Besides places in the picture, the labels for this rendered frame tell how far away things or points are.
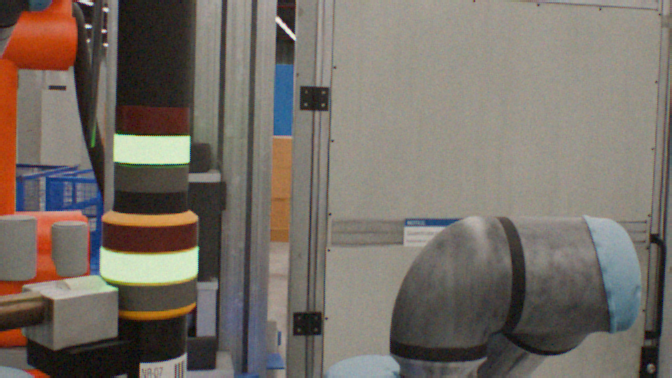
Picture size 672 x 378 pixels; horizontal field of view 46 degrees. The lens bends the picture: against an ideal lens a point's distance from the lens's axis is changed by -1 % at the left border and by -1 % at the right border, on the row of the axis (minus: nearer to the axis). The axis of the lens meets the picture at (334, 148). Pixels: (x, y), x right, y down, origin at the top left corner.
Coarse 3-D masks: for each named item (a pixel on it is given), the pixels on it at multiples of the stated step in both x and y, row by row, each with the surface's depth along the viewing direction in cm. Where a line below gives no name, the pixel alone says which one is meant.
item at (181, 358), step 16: (128, 320) 35; (144, 320) 35; (160, 320) 35; (176, 320) 36; (128, 336) 35; (144, 336) 35; (160, 336) 35; (176, 336) 36; (144, 352) 35; (160, 352) 35; (176, 352) 36; (144, 368) 35; (160, 368) 35; (176, 368) 36
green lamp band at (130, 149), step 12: (120, 144) 35; (132, 144) 35; (144, 144) 35; (156, 144) 35; (168, 144) 35; (180, 144) 36; (120, 156) 35; (132, 156) 35; (144, 156) 35; (156, 156) 35; (168, 156) 35; (180, 156) 36
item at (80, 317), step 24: (24, 288) 34; (48, 288) 33; (96, 288) 34; (48, 312) 32; (72, 312) 32; (96, 312) 33; (48, 336) 32; (72, 336) 32; (96, 336) 33; (120, 336) 34; (48, 360) 33; (72, 360) 32; (96, 360) 33; (120, 360) 34
